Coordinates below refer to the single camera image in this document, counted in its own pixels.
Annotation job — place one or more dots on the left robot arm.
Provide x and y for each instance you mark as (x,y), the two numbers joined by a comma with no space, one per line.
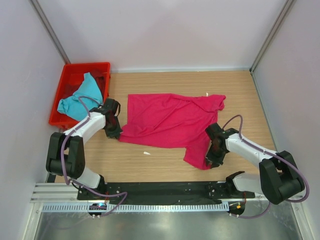
(66,153)

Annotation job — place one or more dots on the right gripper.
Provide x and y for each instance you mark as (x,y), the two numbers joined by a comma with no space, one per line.
(216,162)

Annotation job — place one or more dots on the right aluminium corner post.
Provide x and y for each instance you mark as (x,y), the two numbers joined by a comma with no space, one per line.
(276,26)

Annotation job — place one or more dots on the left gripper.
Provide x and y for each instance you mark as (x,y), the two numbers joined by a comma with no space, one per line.
(115,134)

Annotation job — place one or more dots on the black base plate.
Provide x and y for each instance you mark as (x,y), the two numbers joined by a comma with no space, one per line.
(175,193)

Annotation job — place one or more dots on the red plastic bin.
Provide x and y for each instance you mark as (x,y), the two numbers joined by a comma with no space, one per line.
(79,82)

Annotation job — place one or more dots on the aluminium front rail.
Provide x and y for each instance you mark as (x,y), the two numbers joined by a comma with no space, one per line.
(99,194)

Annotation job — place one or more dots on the aluminium corner post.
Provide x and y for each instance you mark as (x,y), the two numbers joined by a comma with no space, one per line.
(276,26)
(49,29)

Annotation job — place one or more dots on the right round black connector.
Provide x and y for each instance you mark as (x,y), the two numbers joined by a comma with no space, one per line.
(236,209)

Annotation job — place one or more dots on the pink t-shirt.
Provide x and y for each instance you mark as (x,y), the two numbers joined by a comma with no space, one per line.
(167,120)

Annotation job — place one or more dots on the left aluminium corner post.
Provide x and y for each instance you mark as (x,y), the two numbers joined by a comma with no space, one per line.
(49,29)

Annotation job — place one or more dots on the white slotted cable duct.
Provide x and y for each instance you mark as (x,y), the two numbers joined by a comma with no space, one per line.
(82,207)

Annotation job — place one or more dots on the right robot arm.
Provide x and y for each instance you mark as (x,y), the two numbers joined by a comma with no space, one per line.
(278,178)

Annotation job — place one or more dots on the turquoise t-shirt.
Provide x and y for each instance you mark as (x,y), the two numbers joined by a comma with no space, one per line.
(82,100)

